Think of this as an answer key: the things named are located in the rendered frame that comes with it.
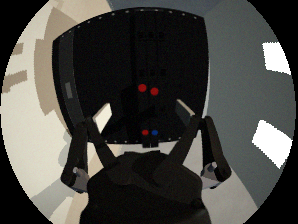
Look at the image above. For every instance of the black server rack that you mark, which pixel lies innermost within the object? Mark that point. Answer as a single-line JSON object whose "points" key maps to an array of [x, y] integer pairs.
{"points": [[94, 63]]}

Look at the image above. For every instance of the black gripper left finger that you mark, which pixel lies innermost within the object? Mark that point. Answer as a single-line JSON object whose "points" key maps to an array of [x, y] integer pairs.
{"points": [[75, 173]]}

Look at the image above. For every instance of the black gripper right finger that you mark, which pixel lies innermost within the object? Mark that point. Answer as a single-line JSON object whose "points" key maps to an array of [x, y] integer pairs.
{"points": [[215, 167]]}

